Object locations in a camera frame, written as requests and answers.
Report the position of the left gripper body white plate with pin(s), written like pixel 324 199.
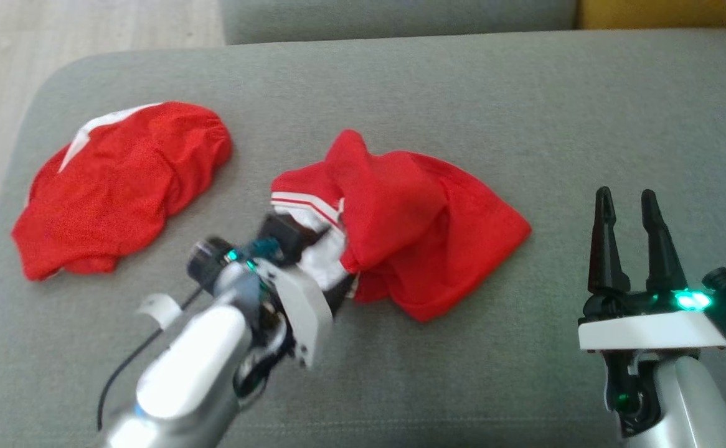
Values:
pixel 294 298

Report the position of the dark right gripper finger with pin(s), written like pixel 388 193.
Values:
pixel 662 255
pixel 606 249

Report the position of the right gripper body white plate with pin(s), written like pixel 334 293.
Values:
pixel 643 330

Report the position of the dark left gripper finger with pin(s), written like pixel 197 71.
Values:
pixel 285 233
pixel 339 292

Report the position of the red shorts with white stripe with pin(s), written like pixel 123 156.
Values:
pixel 126 193

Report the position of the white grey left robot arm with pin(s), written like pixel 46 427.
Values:
pixel 188 361

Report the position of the large grey sofa seat cushion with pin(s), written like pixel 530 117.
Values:
pixel 462 106

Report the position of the yellow sofa cushion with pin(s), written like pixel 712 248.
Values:
pixel 668 12

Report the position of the small grey sofa cushion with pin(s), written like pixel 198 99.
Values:
pixel 400 18

